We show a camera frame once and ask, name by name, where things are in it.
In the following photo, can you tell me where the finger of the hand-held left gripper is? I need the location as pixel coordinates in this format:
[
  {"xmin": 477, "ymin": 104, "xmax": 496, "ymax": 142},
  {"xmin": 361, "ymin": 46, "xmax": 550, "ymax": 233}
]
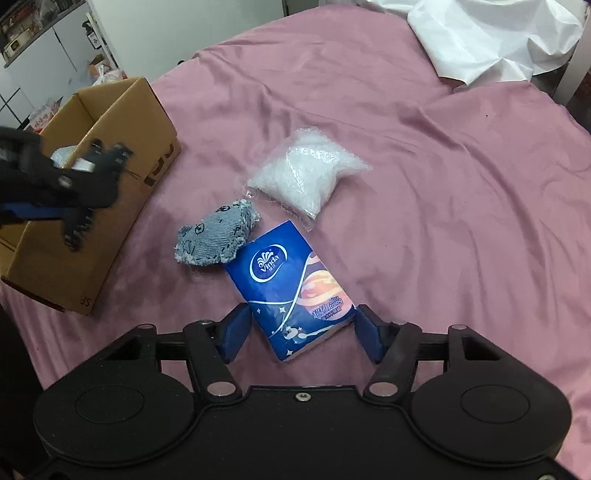
[
  {"xmin": 0, "ymin": 203, "xmax": 70, "ymax": 228},
  {"xmin": 44, "ymin": 161, "xmax": 116, "ymax": 209}
]

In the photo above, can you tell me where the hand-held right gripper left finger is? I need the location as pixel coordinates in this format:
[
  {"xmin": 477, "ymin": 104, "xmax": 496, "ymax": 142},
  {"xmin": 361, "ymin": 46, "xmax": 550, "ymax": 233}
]
[{"xmin": 95, "ymin": 304, "xmax": 253, "ymax": 401}]

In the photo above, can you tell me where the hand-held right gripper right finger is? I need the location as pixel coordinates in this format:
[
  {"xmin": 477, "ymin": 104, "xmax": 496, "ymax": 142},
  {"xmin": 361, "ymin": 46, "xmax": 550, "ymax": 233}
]
[{"xmin": 353, "ymin": 304, "xmax": 506, "ymax": 401}]

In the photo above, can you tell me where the black lace-trimmed cloth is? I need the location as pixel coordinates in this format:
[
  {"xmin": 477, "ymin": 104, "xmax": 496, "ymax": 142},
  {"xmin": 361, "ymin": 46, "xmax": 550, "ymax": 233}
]
[{"xmin": 61, "ymin": 137, "xmax": 138, "ymax": 253}]

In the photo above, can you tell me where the brown cardboard box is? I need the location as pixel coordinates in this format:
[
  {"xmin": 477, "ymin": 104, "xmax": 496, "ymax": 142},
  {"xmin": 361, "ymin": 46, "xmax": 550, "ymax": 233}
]
[{"xmin": 0, "ymin": 77, "xmax": 182, "ymax": 317}]

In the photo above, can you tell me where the blue tissue pack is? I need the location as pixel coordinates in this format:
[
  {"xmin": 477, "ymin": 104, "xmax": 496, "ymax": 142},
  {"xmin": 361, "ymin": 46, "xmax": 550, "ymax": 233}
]
[{"xmin": 222, "ymin": 220, "xmax": 359, "ymax": 363}]

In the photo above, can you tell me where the pack of bottles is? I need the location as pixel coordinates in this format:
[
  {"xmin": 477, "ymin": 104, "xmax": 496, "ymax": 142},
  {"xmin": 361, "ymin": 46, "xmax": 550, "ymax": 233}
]
[{"xmin": 27, "ymin": 98, "xmax": 64, "ymax": 131}]

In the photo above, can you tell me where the white plastic bag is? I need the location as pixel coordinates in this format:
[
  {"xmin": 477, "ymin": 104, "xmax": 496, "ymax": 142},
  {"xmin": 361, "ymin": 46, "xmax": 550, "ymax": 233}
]
[{"xmin": 91, "ymin": 66, "xmax": 126, "ymax": 87}]

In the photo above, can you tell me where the white cabinet shelf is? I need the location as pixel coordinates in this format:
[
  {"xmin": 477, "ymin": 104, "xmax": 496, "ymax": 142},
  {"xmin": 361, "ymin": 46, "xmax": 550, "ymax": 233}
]
[{"xmin": 0, "ymin": 0, "xmax": 122, "ymax": 127}]

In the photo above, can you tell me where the clear bag of white stuffing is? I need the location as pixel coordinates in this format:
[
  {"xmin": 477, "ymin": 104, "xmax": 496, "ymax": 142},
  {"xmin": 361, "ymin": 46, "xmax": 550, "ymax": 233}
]
[{"xmin": 246, "ymin": 128, "xmax": 373, "ymax": 232}]

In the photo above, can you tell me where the white cover sheet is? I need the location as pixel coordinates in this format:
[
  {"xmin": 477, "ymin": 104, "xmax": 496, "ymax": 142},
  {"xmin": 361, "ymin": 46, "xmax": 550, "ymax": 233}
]
[{"xmin": 367, "ymin": 0, "xmax": 585, "ymax": 89}]

